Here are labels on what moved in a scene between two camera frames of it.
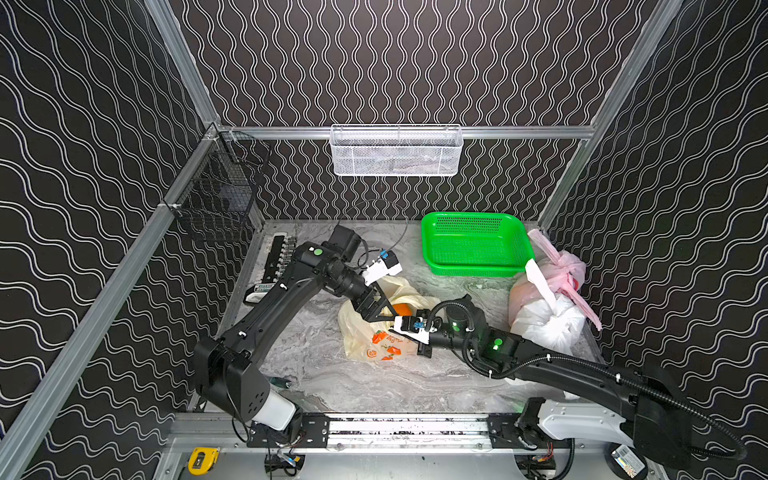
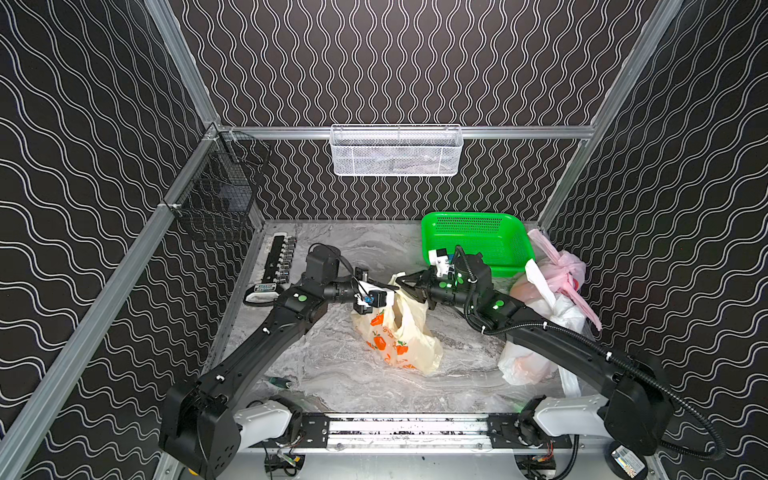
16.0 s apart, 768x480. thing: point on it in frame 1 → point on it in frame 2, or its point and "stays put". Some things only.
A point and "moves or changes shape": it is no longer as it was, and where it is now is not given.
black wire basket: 219,198 stays put
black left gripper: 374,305 → 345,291
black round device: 625,461 stays put
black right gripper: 423,352 → 422,289
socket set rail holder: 279,259 stays put
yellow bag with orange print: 369,340 moves or changes shape
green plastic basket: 475,244 stays put
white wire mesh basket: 396,150 stays put
